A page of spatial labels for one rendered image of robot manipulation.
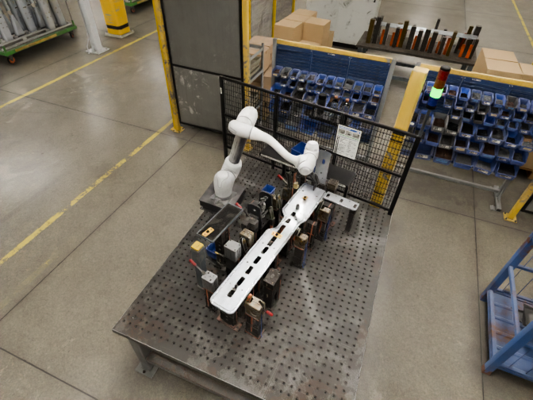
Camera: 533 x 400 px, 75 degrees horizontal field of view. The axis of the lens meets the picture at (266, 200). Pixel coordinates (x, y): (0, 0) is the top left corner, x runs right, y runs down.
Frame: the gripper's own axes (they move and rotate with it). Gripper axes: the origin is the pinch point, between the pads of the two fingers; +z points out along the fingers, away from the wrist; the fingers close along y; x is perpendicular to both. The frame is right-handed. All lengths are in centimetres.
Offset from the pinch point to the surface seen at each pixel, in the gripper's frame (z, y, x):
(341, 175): 12.0, 14.5, 43.5
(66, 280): 114, -184, -131
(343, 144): -12, 8, 54
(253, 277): 15, 5, -88
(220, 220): -1, -35, -69
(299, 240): 13.0, 17.1, -43.4
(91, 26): 63, -637, 283
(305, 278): 45, 29, -50
